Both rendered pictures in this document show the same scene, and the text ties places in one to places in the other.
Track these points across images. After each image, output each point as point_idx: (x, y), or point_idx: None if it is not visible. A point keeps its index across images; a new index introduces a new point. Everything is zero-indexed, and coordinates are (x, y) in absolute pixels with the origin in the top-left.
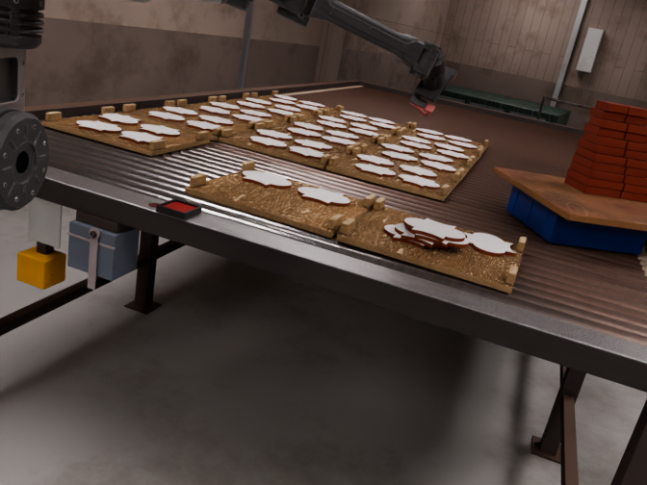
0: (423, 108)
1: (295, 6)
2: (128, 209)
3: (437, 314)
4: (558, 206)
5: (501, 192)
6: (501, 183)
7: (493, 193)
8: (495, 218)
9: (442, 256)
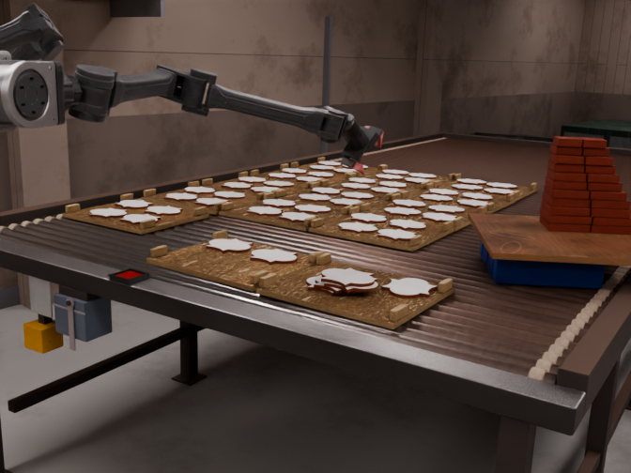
0: (351, 167)
1: (192, 101)
2: (91, 280)
3: (315, 350)
4: (490, 246)
5: None
6: None
7: None
8: (457, 264)
9: (346, 300)
